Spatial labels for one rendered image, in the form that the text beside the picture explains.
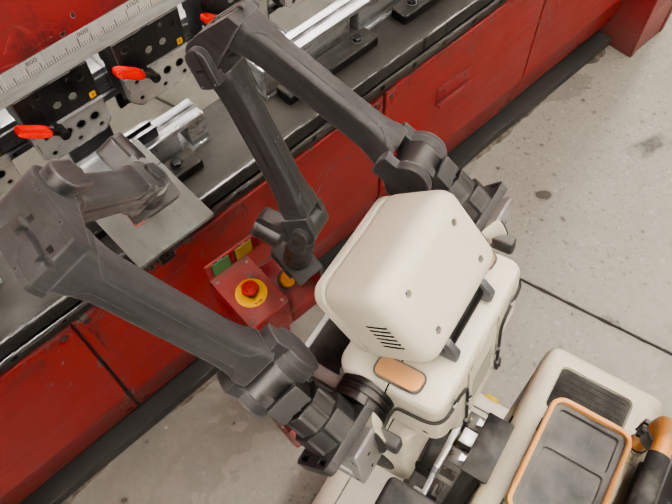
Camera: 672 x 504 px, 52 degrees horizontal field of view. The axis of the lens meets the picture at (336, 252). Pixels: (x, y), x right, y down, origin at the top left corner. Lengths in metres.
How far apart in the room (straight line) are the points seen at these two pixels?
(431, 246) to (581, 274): 1.70
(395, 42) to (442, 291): 1.06
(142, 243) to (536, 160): 1.80
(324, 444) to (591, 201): 1.96
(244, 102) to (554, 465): 0.82
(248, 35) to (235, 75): 0.10
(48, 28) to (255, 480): 1.44
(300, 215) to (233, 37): 0.36
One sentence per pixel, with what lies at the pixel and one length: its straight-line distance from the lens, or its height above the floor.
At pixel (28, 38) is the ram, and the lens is 1.26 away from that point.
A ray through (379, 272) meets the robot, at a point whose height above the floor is 1.38.
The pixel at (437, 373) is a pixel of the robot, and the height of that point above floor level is 1.24.
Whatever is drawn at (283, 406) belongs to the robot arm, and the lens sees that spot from 0.94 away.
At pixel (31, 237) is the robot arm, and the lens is 0.76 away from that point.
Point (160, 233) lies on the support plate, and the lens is 1.39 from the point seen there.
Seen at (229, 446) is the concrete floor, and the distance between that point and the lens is 2.24.
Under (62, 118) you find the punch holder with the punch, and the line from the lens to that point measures 1.38.
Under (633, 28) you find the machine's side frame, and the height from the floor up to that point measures 0.14.
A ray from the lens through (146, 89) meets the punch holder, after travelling 1.44.
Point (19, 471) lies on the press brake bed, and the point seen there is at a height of 0.36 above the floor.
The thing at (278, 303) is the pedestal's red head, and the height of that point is 0.78.
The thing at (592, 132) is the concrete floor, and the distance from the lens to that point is 2.96.
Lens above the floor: 2.14
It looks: 60 degrees down
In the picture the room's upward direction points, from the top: 2 degrees counter-clockwise
